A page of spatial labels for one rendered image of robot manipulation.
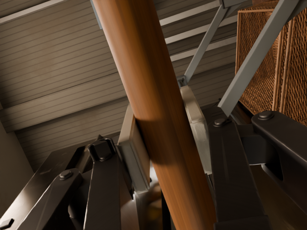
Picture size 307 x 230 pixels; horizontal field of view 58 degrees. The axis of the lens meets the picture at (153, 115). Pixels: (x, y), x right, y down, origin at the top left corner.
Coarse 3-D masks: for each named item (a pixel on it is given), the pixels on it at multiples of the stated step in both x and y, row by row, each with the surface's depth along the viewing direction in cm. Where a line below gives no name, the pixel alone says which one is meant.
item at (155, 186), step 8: (152, 168) 118; (152, 176) 112; (152, 184) 106; (144, 192) 94; (152, 192) 102; (160, 192) 112; (136, 200) 83; (144, 200) 90; (152, 200) 97; (160, 200) 106; (144, 208) 86; (152, 208) 93; (160, 208) 102; (144, 216) 83; (152, 216) 89; (160, 216) 97; (144, 224) 80; (152, 224) 86; (160, 224) 93
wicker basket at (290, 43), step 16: (304, 16) 94; (288, 32) 95; (304, 32) 95; (288, 48) 97; (304, 48) 97; (288, 64) 99; (304, 64) 99; (288, 80) 101; (304, 80) 101; (288, 96) 103; (288, 112) 105; (304, 112) 106
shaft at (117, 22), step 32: (96, 0) 14; (128, 0) 13; (128, 32) 14; (160, 32) 14; (128, 64) 14; (160, 64) 14; (128, 96) 16; (160, 96) 15; (160, 128) 15; (160, 160) 16; (192, 160) 16; (192, 192) 17; (192, 224) 17
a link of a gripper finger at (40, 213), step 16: (64, 176) 12; (80, 176) 12; (48, 192) 11; (64, 192) 11; (32, 208) 11; (48, 208) 10; (64, 208) 11; (32, 224) 10; (48, 224) 9; (64, 224) 10; (80, 224) 12
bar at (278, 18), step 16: (224, 0) 91; (240, 0) 91; (288, 0) 47; (304, 0) 48; (224, 16) 94; (272, 16) 49; (288, 16) 48; (208, 32) 95; (272, 32) 49; (256, 48) 50; (192, 64) 99; (256, 64) 51; (240, 80) 52; (224, 96) 54; (240, 96) 53; (224, 112) 54; (208, 176) 42
